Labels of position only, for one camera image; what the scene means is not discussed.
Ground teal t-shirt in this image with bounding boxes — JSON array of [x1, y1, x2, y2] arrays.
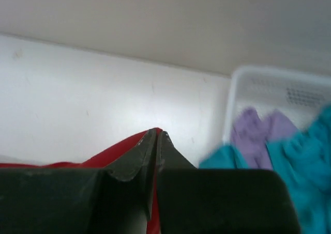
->
[[199, 106, 330, 233]]

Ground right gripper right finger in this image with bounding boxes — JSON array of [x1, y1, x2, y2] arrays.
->
[[157, 131, 302, 233]]

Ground white plastic basket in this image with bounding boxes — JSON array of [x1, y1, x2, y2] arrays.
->
[[222, 66, 330, 143]]

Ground red t-shirt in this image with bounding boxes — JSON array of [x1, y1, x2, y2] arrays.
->
[[0, 128, 165, 234]]

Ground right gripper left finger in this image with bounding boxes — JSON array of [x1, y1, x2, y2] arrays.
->
[[0, 129, 158, 234]]

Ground lavender t-shirt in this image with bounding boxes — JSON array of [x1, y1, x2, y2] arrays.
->
[[230, 107, 298, 170]]

